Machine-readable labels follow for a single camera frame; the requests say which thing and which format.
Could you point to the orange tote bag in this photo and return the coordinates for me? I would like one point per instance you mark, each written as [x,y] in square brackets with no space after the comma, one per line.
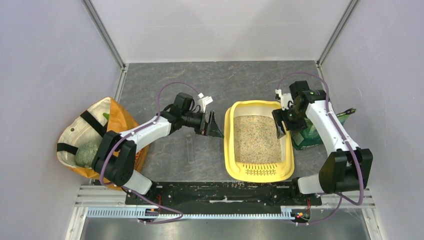
[91,126]

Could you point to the green round melon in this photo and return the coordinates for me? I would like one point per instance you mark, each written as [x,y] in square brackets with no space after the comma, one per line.
[86,153]

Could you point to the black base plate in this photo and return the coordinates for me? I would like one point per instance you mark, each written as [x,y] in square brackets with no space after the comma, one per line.
[191,196]

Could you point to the green litter bag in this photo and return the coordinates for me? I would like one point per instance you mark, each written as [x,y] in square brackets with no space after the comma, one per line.
[309,136]

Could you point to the slotted cable duct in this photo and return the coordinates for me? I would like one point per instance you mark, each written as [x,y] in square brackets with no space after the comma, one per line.
[152,213]

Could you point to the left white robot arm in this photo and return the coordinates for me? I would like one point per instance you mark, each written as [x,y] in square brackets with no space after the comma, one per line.
[115,157]

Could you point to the yellow litter box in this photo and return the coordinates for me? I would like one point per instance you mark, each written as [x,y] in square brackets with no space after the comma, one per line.
[252,151]

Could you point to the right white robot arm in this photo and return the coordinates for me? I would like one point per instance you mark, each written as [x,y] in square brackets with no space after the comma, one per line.
[347,167]

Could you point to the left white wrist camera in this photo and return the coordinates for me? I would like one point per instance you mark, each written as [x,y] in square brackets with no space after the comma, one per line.
[203,101]

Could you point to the clear plastic tube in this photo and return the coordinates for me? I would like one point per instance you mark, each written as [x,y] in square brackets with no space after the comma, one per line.
[190,150]

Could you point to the aluminium frame rail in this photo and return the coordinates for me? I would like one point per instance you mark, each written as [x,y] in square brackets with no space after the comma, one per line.
[99,196]

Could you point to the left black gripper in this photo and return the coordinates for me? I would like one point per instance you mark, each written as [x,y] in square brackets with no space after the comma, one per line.
[214,130]

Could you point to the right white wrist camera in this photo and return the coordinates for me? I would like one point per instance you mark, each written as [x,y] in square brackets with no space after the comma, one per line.
[285,99]

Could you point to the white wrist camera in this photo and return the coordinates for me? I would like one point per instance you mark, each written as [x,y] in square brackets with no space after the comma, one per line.
[203,101]
[285,99]

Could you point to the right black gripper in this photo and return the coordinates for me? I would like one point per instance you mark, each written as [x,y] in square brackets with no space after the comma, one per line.
[278,115]

